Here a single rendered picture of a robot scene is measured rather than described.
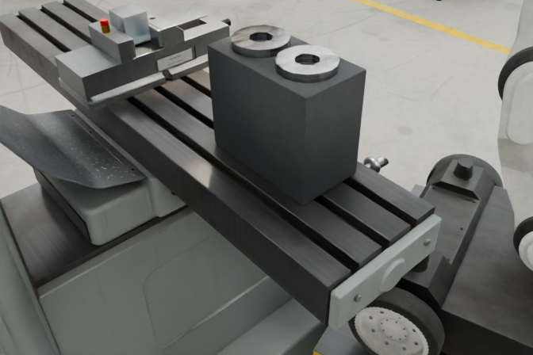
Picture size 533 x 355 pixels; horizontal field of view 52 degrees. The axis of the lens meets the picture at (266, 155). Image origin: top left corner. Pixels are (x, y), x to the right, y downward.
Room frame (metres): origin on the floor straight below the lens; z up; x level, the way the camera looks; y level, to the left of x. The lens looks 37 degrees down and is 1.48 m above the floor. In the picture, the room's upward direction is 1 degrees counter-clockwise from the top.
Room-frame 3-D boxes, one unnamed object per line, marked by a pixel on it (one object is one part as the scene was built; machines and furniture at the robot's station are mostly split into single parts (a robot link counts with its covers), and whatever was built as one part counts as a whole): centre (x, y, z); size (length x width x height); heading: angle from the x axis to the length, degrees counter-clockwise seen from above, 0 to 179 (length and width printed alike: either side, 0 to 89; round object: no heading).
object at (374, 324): (0.71, -0.26, 0.50); 0.20 x 0.05 x 0.20; 58
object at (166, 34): (1.07, 0.22, 1.03); 0.12 x 0.06 x 0.04; 40
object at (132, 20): (1.04, 0.27, 1.05); 0.06 x 0.05 x 0.06; 40
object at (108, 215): (0.98, 0.22, 0.80); 0.50 x 0.35 x 0.12; 130
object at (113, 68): (1.06, 0.24, 0.99); 0.35 x 0.15 x 0.11; 130
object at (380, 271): (0.99, 0.22, 0.90); 1.24 x 0.23 x 0.08; 40
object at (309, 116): (0.73, -0.03, 1.04); 0.22 x 0.12 x 0.20; 40
